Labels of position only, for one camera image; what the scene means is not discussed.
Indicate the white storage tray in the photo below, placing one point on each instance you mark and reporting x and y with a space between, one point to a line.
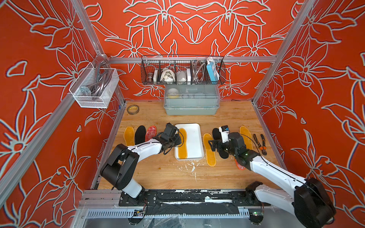
193 141

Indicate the clear plastic wall basket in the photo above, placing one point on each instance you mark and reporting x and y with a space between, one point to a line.
95 87

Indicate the white cloth in basket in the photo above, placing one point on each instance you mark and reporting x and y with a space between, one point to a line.
167 75

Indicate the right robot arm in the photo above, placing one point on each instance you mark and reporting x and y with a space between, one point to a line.
305 198

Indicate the orange handled pliers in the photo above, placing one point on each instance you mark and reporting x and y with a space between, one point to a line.
262 144

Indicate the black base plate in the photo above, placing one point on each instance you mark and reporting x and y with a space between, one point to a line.
238 198

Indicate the grey lidded storage bin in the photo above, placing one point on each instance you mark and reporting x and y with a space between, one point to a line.
191 100

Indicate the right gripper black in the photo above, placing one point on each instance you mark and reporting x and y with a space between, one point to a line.
219 143

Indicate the red insole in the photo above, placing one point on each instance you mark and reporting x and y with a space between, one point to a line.
240 167
151 132

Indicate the left black insole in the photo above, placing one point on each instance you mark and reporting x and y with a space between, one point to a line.
140 135

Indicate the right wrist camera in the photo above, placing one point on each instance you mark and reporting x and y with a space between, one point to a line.
225 131

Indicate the right black insole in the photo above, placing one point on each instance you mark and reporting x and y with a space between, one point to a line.
217 136

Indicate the blue box in basket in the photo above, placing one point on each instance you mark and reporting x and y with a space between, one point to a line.
211 69

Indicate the tape roll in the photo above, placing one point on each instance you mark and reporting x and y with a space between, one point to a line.
133 109

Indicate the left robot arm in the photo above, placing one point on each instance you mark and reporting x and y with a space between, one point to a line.
121 164

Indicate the yellow insole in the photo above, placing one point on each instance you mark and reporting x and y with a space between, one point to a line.
129 136
210 154
246 134
182 148

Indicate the black wire wall basket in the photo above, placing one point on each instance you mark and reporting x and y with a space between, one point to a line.
188 69

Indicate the black insole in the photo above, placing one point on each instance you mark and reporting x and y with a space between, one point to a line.
140 135
217 136

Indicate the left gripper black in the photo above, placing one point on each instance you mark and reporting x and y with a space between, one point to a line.
177 136

